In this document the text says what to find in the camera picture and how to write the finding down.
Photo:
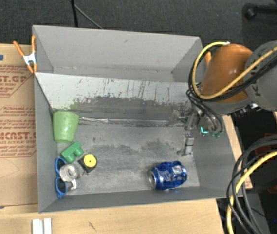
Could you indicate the yellow and black round part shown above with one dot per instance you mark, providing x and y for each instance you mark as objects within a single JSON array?
[{"x": 89, "y": 161}]

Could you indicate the brown cardboard board red print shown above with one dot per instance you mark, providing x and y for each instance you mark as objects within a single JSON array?
[{"x": 11, "y": 174}]

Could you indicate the light green plastic cup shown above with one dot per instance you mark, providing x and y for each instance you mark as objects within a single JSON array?
[{"x": 64, "y": 127}]

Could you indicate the green toy building block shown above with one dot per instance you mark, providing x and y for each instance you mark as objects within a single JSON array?
[{"x": 70, "y": 152}]

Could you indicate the crushed blue drink can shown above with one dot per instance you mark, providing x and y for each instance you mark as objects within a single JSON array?
[{"x": 168, "y": 175}]

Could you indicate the grey metal bin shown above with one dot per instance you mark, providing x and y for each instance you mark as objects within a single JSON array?
[{"x": 133, "y": 142}]

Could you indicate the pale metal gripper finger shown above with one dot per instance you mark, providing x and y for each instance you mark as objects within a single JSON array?
[
  {"x": 188, "y": 144},
  {"x": 178, "y": 115}
]

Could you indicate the blue sunglasses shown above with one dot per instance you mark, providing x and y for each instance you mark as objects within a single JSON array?
[{"x": 60, "y": 190}]

